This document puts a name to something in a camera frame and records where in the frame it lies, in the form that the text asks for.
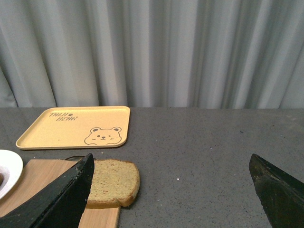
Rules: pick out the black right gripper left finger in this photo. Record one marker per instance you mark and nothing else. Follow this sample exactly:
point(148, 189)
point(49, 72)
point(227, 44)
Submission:
point(60, 204)

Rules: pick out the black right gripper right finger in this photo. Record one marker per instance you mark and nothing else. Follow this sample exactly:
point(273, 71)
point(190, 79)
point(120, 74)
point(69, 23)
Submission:
point(280, 194)

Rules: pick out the bread slice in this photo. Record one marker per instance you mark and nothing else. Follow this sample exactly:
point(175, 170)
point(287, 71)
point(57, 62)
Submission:
point(115, 184)

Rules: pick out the white plate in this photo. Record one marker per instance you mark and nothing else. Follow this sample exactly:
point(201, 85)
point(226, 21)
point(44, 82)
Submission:
point(11, 167)

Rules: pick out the wooden cutting board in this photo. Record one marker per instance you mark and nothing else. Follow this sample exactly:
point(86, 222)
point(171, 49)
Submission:
point(36, 175)

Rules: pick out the yellow bear tray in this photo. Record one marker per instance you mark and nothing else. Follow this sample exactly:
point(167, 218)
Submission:
point(77, 128)

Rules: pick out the grey curtain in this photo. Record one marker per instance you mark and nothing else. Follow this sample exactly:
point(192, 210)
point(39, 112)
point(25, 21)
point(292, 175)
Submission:
point(152, 53)

